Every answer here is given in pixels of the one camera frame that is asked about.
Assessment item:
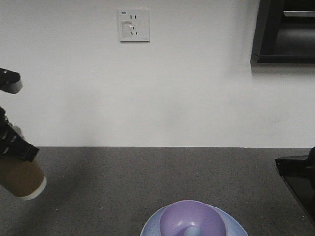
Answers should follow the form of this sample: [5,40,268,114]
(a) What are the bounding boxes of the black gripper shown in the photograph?
[0,68,39,162]

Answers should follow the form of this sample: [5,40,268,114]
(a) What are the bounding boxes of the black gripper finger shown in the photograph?
[305,147,315,177]

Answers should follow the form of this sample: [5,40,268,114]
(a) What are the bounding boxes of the brown paper cup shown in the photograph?
[0,158,47,201]

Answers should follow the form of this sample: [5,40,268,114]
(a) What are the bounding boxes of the light blue plastic spoon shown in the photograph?
[183,226,202,236]

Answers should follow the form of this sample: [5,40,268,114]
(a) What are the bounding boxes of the purple plastic bowl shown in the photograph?
[159,200,227,236]

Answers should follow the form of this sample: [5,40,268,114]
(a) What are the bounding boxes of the light blue plastic plate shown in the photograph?
[141,204,247,236]

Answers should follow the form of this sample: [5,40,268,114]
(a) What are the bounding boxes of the black glass cooktop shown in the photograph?
[275,156,315,222]

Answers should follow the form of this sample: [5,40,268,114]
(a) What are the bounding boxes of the black range hood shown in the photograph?
[251,0,315,64]

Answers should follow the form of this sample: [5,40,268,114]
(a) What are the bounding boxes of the white wall power socket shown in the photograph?
[117,8,150,43]

